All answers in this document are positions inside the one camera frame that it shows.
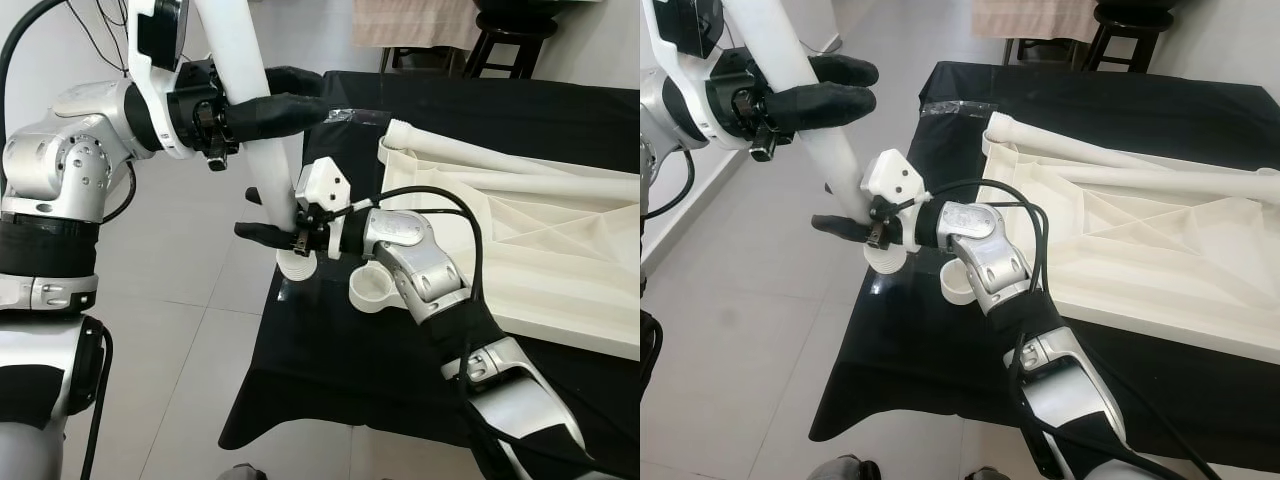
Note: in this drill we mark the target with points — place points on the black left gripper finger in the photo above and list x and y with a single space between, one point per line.
850 70
830 105
295 80
280 115

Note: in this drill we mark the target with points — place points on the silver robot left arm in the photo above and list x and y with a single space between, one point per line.
670 110
60 150

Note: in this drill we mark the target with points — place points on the clear tape patch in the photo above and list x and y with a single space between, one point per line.
350 115
950 108

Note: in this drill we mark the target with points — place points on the beige cloth covered table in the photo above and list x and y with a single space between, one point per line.
415 22
1030 18

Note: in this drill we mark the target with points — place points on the black tablecloth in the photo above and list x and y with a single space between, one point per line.
330 380
900 380

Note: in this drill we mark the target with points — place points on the black round stool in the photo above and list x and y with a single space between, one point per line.
515 25
1130 20

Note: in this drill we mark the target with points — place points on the grey robot left leg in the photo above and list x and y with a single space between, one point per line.
840 470
240 473

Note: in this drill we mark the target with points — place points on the grey robot leg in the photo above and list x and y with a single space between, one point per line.
840 470
240 473
982 474

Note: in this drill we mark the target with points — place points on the white plastic table top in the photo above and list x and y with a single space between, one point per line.
560 270
1180 270

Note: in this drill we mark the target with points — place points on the grey robot right leg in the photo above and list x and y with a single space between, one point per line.
982 474

